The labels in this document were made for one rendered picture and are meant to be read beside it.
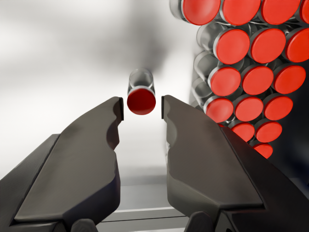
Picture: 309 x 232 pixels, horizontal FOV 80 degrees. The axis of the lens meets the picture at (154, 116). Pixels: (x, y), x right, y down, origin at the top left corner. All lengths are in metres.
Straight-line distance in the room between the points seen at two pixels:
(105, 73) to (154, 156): 0.11
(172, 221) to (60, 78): 1.02
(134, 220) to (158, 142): 0.95
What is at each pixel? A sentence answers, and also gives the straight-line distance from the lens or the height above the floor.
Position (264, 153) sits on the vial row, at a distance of 0.19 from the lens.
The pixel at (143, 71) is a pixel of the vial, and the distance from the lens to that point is 0.16.
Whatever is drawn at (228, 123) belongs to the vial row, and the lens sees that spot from 0.17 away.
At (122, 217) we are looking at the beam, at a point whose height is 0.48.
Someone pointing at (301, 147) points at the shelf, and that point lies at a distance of 0.30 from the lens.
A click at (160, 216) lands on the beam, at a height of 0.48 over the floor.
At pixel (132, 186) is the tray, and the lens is 0.26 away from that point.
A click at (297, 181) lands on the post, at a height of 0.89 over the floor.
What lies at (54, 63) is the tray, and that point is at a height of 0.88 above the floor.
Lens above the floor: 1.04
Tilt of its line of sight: 58 degrees down
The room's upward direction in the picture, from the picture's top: 173 degrees clockwise
